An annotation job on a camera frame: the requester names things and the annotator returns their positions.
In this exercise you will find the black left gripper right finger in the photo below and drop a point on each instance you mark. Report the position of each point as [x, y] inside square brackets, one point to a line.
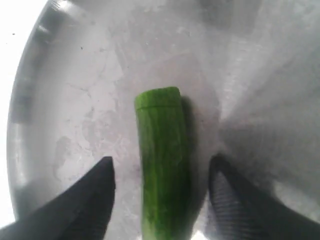
[241, 211]

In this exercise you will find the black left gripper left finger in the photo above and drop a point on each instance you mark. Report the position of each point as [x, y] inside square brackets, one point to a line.
[82, 212]

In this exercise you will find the green chili pepper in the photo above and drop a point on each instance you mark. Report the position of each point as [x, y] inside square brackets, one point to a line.
[166, 179]

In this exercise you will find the round steel plate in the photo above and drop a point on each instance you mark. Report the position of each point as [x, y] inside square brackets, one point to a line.
[248, 72]

